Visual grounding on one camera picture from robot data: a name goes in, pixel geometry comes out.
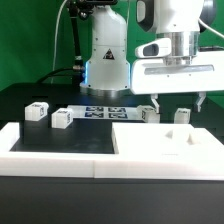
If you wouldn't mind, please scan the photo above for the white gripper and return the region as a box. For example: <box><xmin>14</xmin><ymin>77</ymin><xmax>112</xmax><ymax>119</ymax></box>
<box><xmin>131</xmin><ymin>58</ymin><xmax>224</xmax><ymax>114</ymax></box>

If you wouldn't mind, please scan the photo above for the white square table top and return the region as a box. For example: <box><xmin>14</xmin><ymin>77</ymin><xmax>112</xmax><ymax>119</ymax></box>
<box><xmin>111</xmin><ymin>123</ymin><xmax>224</xmax><ymax>162</ymax></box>

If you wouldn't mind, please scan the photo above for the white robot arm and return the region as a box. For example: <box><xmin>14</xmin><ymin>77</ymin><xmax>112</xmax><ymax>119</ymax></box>
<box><xmin>80</xmin><ymin>0</ymin><xmax>224</xmax><ymax>105</ymax></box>

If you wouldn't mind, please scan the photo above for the white U-shaped obstacle fence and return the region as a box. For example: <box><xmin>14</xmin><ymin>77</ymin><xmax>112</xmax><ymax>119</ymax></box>
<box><xmin>0</xmin><ymin>122</ymin><xmax>224</xmax><ymax>180</ymax></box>

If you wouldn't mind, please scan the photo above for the white sheet with AprilTags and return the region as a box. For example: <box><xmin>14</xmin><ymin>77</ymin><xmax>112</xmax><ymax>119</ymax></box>
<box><xmin>69</xmin><ymin>105</ymin><xmax>139</xmax><ymax>120</ymax></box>

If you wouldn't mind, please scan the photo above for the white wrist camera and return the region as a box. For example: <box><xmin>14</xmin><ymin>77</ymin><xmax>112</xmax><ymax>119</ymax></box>
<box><xmin>135</xmin><ymin>38</ymin><xmax>171</xmax><ymax>59</ymax></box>

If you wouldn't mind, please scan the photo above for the black cable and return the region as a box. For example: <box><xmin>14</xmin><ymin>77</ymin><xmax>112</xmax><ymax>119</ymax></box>
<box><xmin>35</xmin><ymin>67</ymin><xmax>83</xmax><ymax>84</ymax></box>

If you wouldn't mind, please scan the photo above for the white cable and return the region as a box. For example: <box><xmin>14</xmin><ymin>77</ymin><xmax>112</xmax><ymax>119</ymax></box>
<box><xmin>50</xmin><ymin>0</ymin><xmax>69</xmax><ymax>85</ymax></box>

